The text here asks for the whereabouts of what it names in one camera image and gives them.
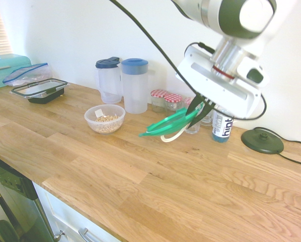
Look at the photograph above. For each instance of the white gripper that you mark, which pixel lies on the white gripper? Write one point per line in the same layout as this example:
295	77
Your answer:
216	85

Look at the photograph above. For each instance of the green round container lid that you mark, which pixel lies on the green round container lid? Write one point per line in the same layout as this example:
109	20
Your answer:
165	126

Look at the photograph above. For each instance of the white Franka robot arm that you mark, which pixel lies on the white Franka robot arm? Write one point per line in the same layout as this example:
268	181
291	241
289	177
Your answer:
241	15

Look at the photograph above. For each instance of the glass jar red checkered lid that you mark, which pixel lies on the glass jar red checkered lid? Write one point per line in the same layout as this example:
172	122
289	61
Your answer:
172	102
188	100
158	100

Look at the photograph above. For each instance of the clear pitcher light blue lid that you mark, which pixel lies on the clear pitcher light blue lid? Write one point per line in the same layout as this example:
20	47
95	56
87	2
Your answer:
135	88

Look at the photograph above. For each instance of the clear pitcher dark blue lid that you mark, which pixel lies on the clear pitcher dark blue lid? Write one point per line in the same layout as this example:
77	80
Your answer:
107	83

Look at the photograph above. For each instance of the rectangular container black clip lid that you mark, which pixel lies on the rectangular container black clip lid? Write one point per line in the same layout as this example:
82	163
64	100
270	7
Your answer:
44	98

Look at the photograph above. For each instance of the tall smooth drinking glass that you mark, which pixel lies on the tall smooth drinking glass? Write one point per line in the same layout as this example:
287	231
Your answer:
207	121

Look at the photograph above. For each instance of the faceted drinking glass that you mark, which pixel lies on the faceted drinking glass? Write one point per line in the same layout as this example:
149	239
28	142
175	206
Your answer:
193	129

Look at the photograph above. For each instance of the hint water bottle blue drink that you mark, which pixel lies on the hint water bottle blue drink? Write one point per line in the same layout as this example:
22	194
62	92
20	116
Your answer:
222	131

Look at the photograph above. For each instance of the black kettle base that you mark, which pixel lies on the black kettle base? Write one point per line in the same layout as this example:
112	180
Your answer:
261	143

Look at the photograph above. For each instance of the clear plastic bowl with cereal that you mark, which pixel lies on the clear plastic bowl with cereal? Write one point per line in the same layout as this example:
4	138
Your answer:
105	126

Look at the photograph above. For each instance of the clear zip bag blue seal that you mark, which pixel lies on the clear zip bag blue seal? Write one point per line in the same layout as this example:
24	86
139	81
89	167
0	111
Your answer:
27	75

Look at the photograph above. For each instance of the round metal cabinet knob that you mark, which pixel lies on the round metal cabinet knob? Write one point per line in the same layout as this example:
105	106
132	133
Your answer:
58	236

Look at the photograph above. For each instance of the stainless steel dishwasher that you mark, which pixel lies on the stainless steel dishwasher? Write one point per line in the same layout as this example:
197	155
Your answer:
14	201

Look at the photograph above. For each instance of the dark green chair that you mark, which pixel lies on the dark green chair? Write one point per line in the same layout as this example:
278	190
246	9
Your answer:
2	223

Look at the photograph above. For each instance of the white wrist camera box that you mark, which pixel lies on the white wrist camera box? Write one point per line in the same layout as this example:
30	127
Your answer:
253	73

